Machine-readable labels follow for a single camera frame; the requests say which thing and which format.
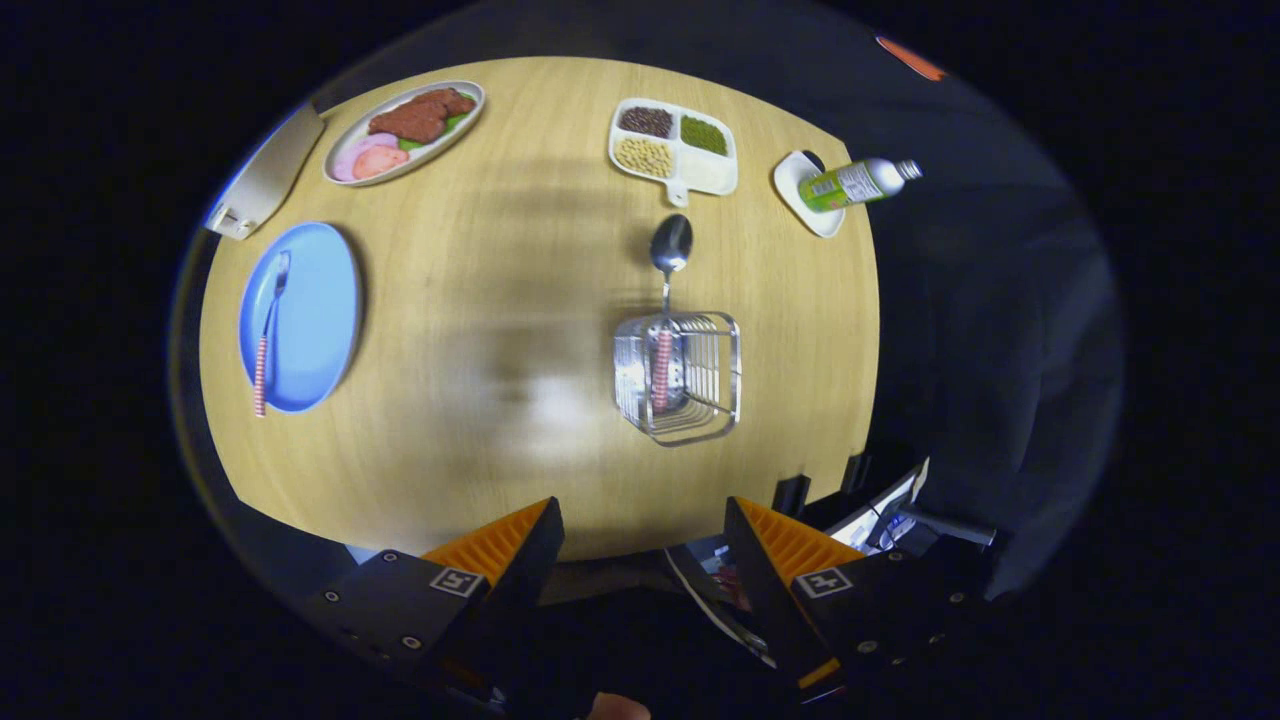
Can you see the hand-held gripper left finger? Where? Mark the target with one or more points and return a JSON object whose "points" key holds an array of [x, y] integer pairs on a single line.
{"points": [[525, 570]]}

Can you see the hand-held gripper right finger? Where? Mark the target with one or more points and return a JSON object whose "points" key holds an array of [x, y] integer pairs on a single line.
{"points": [[760, 580]]}

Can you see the grey office desk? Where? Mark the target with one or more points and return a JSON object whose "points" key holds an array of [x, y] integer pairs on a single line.
{"points": [[870, 515]]}

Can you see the blue round plate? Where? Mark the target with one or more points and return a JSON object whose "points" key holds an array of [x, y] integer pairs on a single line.
{"points": [[315, 320]]}

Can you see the small white saucer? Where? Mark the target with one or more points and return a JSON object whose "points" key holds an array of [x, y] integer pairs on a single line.
{"points": [[795, 190]]}

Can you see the green label bottle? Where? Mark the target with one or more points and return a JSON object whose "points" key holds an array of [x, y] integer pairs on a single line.
{"points": [[850, 184]]}

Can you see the white sectioned dish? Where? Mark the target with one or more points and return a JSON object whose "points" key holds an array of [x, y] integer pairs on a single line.
{"points": [[705, 172]]}

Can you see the yellow beans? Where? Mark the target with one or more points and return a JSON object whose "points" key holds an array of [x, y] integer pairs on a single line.
{"points": [[643, 157]]}

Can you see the salmon pink ham slice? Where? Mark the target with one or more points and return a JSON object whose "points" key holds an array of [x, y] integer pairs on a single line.
{"points": [[385, 162]]}

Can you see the pale pink ham slice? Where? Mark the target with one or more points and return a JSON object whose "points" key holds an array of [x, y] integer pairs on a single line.
{"points": [[348, 160]]}

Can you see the green beans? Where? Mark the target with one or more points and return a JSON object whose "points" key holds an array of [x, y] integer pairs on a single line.
{"points": [[704, 135]]}

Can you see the green lettuce leaf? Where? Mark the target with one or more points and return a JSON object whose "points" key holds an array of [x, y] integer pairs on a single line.
{"points": [[455, 121]]}

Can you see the brown meat steak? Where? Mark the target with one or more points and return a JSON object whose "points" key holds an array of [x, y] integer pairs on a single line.
{"points": [[410, 120]]}

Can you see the dark brown beans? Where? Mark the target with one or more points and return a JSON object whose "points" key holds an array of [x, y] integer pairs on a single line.
{"points": [[645, 121]]}

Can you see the white toaster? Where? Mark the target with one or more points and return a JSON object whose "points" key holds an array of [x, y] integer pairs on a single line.
{"points": [[275, 170]]}

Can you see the beige food plate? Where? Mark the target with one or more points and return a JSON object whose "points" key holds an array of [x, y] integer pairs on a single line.
{"points": [[350, 128]]}

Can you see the black table bracket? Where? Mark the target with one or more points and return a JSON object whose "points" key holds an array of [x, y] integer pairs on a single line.
{"points": [[857, 470], [790, 495]]}

